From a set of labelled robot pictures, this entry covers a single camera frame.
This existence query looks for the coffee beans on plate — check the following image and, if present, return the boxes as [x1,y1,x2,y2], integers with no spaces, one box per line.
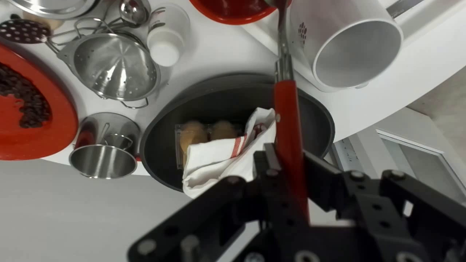
[0,63,52,130]

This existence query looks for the white cloth red stripe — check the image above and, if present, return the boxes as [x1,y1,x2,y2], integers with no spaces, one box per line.
[180,107,279,200]

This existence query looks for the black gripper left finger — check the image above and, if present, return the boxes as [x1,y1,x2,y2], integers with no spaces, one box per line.
[127,143,288,262]

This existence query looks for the black pan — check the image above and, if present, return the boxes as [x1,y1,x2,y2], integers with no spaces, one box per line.
[138,72,336,194]

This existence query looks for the white mug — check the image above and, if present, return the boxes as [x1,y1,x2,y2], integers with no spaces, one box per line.
[285,0,404,93]

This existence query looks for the small metal ladle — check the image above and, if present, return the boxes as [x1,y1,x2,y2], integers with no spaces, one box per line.
[107,0,165,28]

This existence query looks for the small metal cup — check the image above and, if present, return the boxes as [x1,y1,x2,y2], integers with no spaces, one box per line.
[68,112,142,181]

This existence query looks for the orange mug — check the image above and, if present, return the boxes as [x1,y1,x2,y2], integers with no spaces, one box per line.
[187,0,292,27]

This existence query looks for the tan bread piece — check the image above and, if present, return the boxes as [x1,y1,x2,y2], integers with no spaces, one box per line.
[208,120,238,143]
[177,120,209,158]

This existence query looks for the orange handled metal spoon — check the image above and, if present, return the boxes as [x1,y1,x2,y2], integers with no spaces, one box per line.
[263,0,311,224]

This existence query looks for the metal pot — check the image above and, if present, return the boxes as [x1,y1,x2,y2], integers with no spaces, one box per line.
[5,0,100,21]

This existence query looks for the red plate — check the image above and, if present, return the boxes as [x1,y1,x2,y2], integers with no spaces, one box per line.
[0,43,79,162]

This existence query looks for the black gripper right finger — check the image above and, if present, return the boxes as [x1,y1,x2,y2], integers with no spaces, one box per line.
[302,150,466,262]

